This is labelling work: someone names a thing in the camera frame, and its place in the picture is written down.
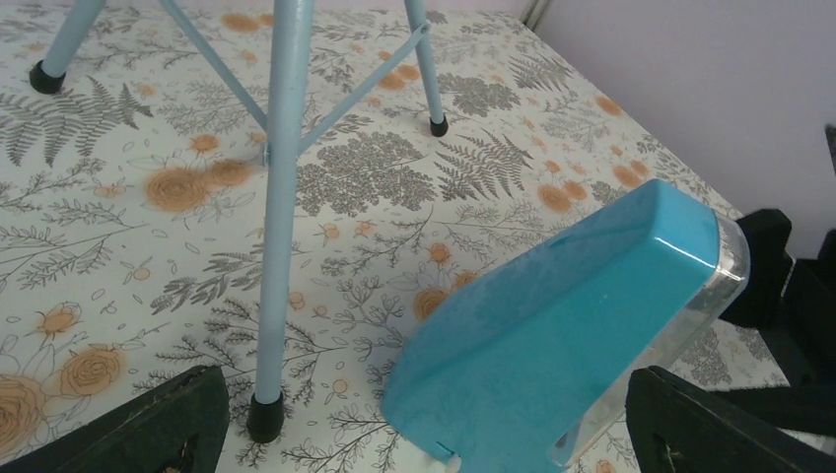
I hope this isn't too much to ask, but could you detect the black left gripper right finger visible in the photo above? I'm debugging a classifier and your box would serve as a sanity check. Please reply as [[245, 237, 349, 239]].
[[626, 366, 835, 472]]

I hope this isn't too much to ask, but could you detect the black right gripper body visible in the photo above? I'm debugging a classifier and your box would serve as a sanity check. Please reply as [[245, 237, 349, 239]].
[[759, 230, 835, 385]]

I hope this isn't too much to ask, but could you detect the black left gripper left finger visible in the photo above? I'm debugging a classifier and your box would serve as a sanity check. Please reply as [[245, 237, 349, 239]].
[[1, 366, 230, 472]]

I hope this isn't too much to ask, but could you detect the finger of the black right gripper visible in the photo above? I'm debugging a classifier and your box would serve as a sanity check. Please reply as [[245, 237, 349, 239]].
[[720, 208, 792, 329]]

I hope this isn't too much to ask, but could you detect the blue metronome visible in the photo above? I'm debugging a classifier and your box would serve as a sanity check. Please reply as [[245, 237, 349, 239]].
[[381, 179, 750, 472]]

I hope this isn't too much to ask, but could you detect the light blue music stand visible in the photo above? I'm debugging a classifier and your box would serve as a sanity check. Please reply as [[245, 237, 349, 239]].
[[29, 0, 451, 445]]

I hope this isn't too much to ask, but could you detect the floral patterned table mat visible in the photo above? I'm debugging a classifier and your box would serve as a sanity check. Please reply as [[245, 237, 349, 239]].
[[0, 0, 792, 473]]

